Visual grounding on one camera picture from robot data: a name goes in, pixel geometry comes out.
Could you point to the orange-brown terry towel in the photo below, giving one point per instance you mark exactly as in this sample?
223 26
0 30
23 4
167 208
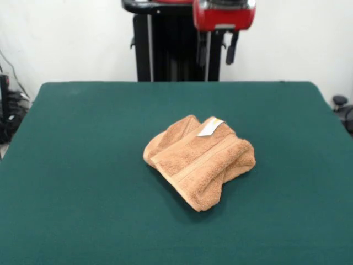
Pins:
193 160

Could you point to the dark green table cloth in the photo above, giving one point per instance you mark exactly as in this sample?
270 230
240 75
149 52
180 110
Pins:
82 171

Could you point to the black bag pile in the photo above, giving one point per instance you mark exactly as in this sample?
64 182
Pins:
13 110

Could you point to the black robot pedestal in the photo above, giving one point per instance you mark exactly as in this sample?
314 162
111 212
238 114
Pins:
171 55

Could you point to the black device with red mark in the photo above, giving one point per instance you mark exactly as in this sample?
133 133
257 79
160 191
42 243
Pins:
4 88

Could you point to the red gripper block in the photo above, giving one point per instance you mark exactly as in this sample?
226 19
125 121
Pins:
223 17

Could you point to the black office chair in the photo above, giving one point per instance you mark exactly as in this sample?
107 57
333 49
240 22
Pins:
344 116

